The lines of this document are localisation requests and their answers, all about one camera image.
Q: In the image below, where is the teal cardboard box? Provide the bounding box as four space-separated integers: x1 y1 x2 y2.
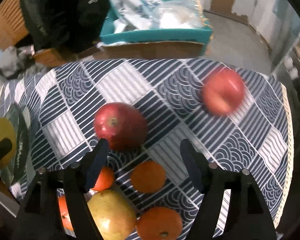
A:
100 0 213 45

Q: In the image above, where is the small yellow mango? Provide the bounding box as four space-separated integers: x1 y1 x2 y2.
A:
0 118 17 169

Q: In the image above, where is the white printed plastic bag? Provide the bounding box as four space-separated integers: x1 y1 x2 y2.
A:
109 0 162 33

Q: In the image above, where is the dark red apple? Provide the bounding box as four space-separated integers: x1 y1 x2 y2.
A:
202 68 245 116

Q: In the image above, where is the grey clothes pile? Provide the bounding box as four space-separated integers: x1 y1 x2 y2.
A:
0 45 38 79

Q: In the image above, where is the small orange tangerine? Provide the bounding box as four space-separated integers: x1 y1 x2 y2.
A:
92 166 115 191

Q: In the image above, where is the clear plastic bag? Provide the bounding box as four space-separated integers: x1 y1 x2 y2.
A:
153 0 208 29

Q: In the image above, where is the green glass fruit bowl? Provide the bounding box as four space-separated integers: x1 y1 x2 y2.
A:
0 103 30 187

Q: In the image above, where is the large green mango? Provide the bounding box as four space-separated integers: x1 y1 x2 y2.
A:
88 190 137 239

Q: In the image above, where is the wooden louvered cabinet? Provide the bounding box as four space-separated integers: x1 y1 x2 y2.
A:
0 0 29 50

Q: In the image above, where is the large orange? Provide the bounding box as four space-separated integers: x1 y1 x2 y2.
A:
136 207 183 239

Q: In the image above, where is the brown cardboard box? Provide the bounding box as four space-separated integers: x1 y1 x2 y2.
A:
78 41 207 60

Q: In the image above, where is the black hanging coat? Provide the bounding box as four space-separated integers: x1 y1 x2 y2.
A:
20 0 110 53

